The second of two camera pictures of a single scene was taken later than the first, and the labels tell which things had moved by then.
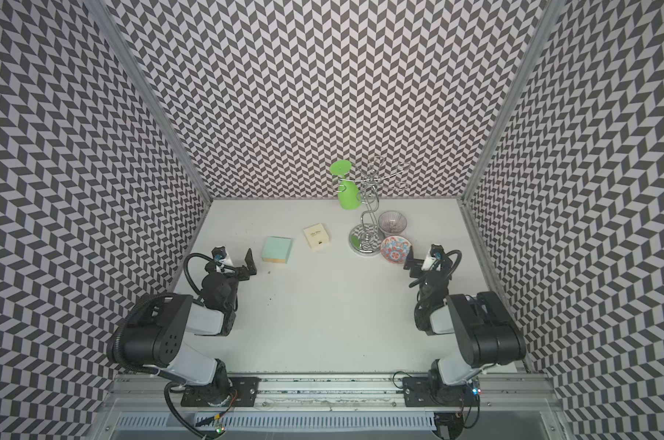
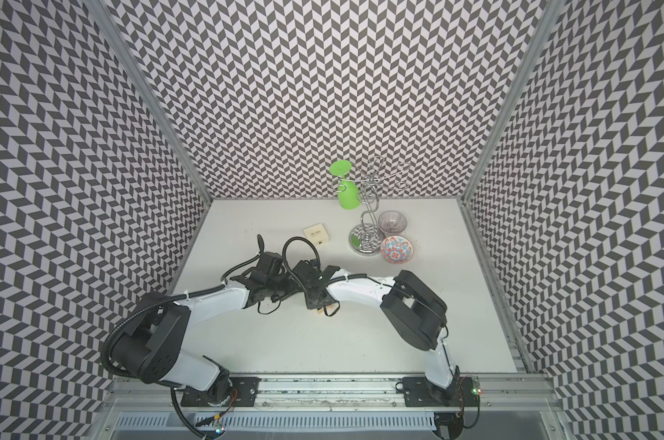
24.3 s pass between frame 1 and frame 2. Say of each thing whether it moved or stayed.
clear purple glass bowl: stayed
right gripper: moved
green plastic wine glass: stayed
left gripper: moved
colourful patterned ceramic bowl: stayed
